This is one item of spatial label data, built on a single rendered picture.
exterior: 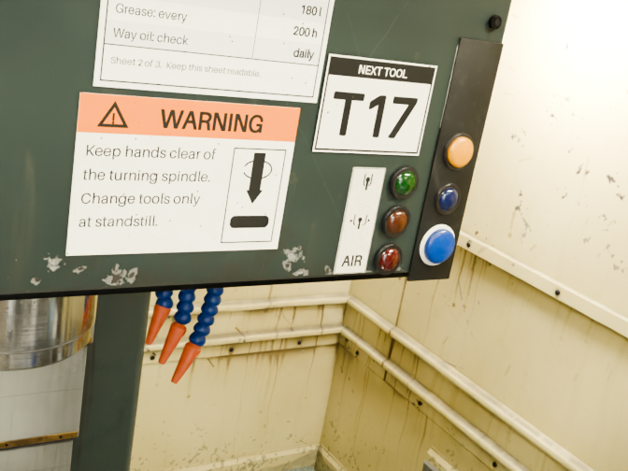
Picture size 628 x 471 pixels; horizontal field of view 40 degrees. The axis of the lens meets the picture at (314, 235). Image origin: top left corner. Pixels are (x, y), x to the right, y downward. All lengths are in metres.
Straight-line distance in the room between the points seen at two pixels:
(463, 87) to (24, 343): 0.40
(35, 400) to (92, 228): 0.83
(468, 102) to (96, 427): 0.97
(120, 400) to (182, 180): 0.93
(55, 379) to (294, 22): 0.89
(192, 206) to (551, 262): 1.07
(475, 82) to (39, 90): 0.33
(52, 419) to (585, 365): 0.88
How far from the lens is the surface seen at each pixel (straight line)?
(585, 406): 1.57
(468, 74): 0.68
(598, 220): 1.51
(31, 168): 0.54
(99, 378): 1.43
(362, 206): 0.65
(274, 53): 0.58
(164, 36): 0.55
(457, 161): 0.69
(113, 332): 1.40
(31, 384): 1.36
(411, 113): 0.66
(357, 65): 0.62
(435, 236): 0.70
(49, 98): 0.53
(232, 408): 2.05
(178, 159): 0.57
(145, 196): 0.57
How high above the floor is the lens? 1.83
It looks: 17 degrees down
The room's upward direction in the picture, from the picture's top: 10 degrees clockwise
